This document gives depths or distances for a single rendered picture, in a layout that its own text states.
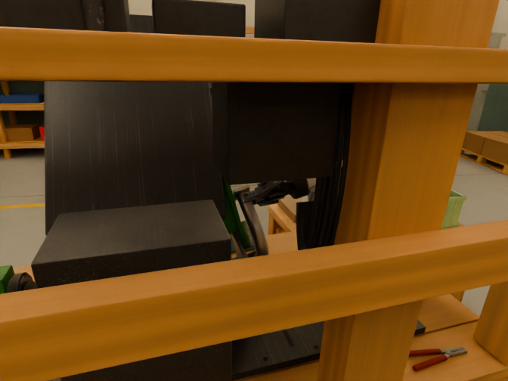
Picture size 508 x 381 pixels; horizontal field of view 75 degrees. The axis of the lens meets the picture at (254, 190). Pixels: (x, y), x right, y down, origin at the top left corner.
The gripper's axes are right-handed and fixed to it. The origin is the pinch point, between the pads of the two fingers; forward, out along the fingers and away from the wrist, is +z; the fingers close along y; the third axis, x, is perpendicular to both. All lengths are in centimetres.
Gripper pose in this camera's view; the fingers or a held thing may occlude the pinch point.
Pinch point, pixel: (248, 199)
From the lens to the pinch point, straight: 78.9
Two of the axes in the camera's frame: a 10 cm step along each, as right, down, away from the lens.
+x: 3.6, 8.6, -3.6
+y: 0.3, -3.9, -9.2
